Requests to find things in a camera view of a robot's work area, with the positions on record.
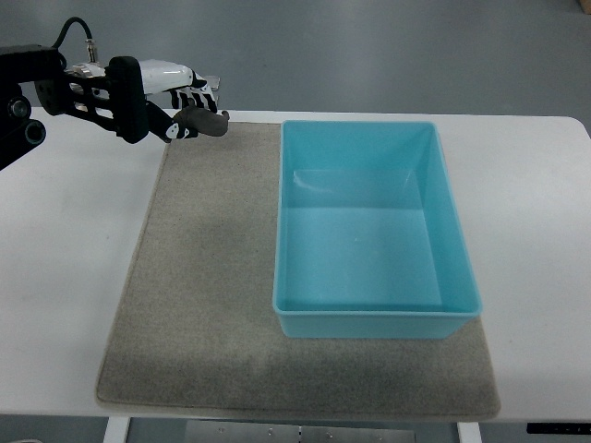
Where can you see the white table leg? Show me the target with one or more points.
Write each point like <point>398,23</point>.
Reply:
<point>116,430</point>
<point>469,432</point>

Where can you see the white left table leg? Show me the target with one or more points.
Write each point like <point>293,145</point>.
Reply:
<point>116,430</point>

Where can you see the metal table base plate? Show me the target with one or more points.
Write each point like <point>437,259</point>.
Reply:
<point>209,432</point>

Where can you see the upper metal floor plate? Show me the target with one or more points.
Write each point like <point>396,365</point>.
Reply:
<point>213,82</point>

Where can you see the brown cardboard box corner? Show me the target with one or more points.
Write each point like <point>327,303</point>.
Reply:
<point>584,6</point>

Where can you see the white right table leg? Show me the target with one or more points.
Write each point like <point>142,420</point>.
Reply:
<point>469,432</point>

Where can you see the black table control panel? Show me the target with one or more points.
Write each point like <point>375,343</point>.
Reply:
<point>560,428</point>

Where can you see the brown hippo toy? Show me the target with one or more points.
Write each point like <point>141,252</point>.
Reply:
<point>195,121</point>

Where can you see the blue plastic box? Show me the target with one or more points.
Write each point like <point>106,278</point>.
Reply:
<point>369,242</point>

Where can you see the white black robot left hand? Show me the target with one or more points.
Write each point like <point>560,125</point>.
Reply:
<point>145,95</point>

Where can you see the grey felt mat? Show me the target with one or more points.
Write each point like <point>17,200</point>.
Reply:
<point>196,331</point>

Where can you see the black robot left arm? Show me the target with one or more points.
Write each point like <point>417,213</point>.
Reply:
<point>102,98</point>

